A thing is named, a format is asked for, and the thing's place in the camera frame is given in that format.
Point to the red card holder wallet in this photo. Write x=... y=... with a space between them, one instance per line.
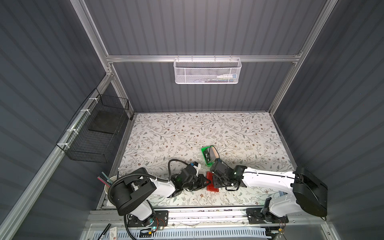
x=211 y=187

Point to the white slotted cable duct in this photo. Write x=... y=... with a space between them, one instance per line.
x=203 y=234

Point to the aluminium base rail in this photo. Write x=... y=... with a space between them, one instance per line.
x=201 y=217

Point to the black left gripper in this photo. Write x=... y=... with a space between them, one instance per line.
x=201 y=178

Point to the white wire mesh basket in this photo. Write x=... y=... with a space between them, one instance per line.
x=205 y=71

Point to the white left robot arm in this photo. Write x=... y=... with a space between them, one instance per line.
x=130 y=193

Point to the black wire basket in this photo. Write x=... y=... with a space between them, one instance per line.
x=98 y=130

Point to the white pen cup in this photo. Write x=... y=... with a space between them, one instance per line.
x=107 y=181

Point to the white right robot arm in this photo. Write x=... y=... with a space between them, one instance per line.
x=302 y=190

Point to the white tube in basket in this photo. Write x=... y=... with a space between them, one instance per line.
x=228 y=76

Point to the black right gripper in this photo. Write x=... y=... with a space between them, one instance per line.
x=215 y=184

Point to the stack of cards in tray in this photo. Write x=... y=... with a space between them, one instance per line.
x=211 y=154

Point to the green card tray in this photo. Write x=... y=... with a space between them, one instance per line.
x=207 y=163

